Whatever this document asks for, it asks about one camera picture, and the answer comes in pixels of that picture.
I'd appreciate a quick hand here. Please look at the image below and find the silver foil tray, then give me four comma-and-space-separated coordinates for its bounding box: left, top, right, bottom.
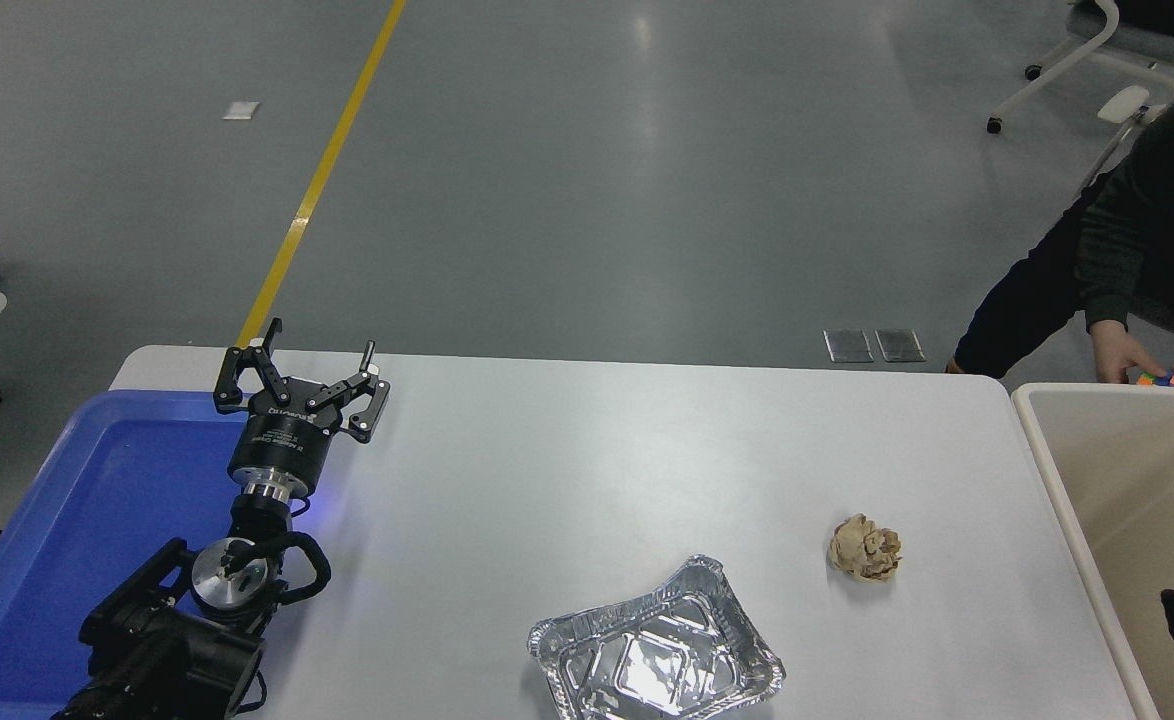
528, 555, 787, 720

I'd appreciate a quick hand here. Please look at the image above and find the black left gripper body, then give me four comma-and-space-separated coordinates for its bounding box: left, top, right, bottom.
227, 396, 341, 493

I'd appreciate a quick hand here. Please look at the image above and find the white office chair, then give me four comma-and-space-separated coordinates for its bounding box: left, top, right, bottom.
987, 0, 1174, 136

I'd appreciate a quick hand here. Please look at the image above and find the person's right hand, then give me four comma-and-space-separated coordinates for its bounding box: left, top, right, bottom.
1090, 318, 1170, 386

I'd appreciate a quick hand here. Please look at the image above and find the large pale bin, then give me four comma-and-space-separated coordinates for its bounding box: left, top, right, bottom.
1010, 382, 1174, 720

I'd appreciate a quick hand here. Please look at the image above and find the crumpled tan paper ball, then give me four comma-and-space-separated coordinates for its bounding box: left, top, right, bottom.
828, 513, 903, 582

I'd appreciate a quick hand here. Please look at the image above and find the person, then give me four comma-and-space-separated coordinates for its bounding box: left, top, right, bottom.
945, 65, 1174, 379

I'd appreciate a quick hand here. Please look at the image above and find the metal floor plate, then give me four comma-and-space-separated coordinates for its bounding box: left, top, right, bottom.
824, 329, 875, 363
875, 328, 926, 362

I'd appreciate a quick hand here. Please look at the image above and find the blue plastic tray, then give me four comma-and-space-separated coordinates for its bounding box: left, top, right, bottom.
0, 388, 333, 720

